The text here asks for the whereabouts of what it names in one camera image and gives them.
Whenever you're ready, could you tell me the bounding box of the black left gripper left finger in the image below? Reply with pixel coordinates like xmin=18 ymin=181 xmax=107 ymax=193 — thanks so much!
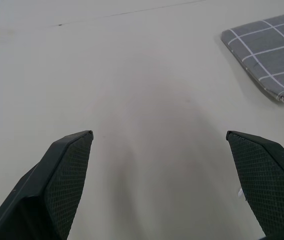
xmin=0 ymin=129 xmax=94 ymax=240

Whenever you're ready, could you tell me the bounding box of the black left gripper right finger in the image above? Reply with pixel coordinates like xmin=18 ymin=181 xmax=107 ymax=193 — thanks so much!
xmin=225 ymin=130 xmax=284 ymax=240

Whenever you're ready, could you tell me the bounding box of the grey checked folded cloth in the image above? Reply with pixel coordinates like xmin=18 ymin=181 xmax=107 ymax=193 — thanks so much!
xmin=220 ymin=9 xmax=284 ymax=104

